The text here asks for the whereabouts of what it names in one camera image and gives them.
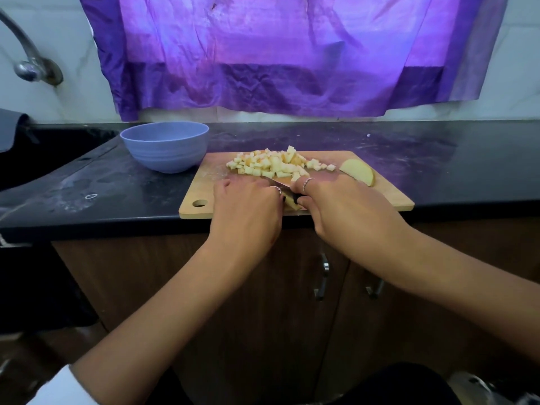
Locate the person's dark trousers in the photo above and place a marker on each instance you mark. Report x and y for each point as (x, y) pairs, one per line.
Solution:
(396, 385)

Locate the person's right forearm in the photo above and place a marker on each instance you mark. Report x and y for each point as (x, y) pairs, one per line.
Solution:
(472, 291)

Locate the wooden cutting board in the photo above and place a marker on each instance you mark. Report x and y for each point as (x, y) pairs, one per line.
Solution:
(198, 185)

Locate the dark sink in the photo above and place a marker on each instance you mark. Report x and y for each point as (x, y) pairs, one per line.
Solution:
(51, 156)

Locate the person's right hand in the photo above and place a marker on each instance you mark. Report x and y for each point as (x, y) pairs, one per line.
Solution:
(354, 216)

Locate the pile of diced potato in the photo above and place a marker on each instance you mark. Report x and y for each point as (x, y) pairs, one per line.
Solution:
(274, 162)

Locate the purple cloth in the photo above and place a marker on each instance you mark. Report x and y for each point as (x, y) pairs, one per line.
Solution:
(295, 54)

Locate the white rubber band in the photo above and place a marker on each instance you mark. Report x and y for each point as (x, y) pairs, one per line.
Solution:
(86, 196)

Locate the red and white plastic bag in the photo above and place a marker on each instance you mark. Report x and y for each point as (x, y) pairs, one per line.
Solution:
(494, 390)

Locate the grey cloth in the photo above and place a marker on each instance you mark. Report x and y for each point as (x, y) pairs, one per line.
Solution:
(10, 130)

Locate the potato slice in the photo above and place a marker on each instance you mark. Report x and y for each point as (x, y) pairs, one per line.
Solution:
(357, 171)

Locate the metal faucet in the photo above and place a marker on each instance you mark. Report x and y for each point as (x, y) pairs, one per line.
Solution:
(34, 70)

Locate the person's left hand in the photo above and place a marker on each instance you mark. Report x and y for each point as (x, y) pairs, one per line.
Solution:
(245, 219)

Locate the blue bowl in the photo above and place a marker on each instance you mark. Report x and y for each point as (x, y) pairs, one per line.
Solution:
(164, 147)

